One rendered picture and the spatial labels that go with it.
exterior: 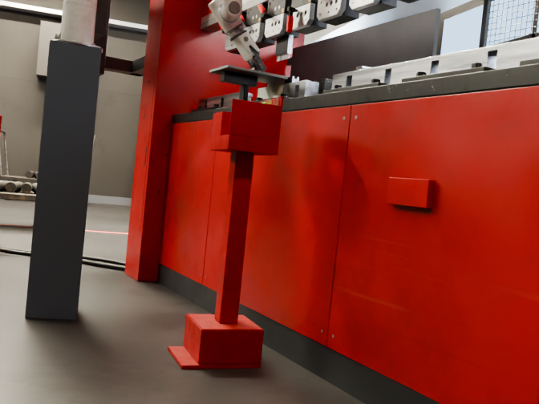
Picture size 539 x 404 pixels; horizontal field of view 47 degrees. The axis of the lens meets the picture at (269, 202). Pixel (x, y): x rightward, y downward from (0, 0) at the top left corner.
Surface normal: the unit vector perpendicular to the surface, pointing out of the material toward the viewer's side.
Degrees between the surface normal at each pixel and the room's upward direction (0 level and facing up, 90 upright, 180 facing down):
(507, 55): 90
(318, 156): 90
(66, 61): 90
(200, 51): 90
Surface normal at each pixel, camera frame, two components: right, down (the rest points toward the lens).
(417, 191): -0.87, -0.07
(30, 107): 0.30, 0.06
